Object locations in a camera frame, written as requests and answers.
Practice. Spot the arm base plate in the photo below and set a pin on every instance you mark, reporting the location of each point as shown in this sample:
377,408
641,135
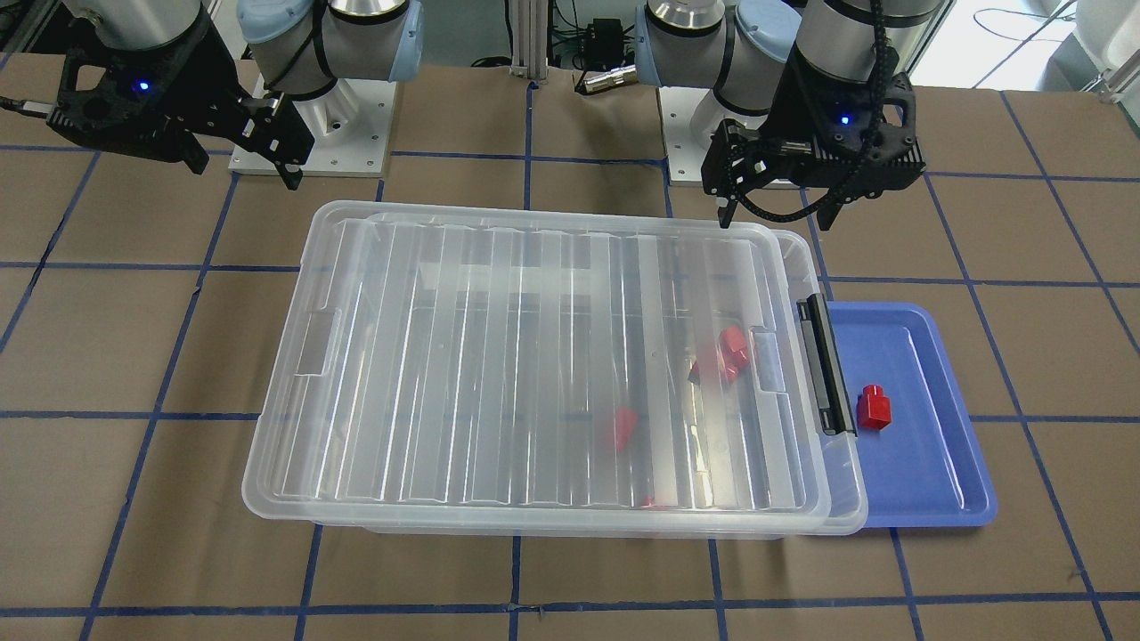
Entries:
351,125
689,117

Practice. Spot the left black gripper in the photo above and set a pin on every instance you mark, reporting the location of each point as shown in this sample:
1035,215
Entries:
795,109

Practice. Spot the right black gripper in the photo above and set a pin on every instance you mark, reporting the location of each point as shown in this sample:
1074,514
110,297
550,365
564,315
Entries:
198,100

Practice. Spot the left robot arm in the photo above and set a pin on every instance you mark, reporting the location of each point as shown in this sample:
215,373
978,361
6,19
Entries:
741,50

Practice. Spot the black box latch handle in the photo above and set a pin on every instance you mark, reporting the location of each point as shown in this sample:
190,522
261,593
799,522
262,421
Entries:
827,381

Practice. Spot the clear plastic box lid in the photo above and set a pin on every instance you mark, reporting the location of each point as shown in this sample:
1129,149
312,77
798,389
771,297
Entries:
534,365

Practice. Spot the red block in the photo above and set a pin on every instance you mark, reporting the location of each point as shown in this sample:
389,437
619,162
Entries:
874,408
621,427
732,357

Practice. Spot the blue plastic tray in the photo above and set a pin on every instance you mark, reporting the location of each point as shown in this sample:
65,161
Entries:
926,468

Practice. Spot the silver connector plug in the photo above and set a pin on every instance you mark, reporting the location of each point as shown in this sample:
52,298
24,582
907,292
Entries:
594,82

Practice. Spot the clear plastic storage box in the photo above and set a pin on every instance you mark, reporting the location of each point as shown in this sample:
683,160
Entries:
837,499

